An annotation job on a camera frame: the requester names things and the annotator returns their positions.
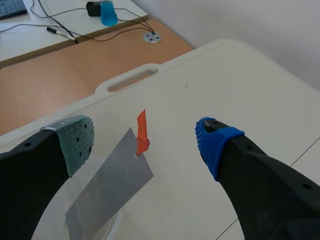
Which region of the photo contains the white desk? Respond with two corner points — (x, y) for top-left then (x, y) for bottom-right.
(0, 0), (150, 69)

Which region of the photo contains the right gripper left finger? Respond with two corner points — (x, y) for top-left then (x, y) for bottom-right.
(0, 114), (96, 240)

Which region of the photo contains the brown wooden desk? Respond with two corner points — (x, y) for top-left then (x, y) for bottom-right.
(0, 17), (196, 137)

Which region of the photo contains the clear plastic beaker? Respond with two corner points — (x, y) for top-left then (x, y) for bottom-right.
(31, 154), (125, 240)

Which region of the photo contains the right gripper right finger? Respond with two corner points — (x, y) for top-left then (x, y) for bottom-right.
(194, 116), (320, 240)

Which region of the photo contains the grey metal plate orange handle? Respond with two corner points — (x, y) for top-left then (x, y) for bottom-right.
(65, 109), (155, 240)

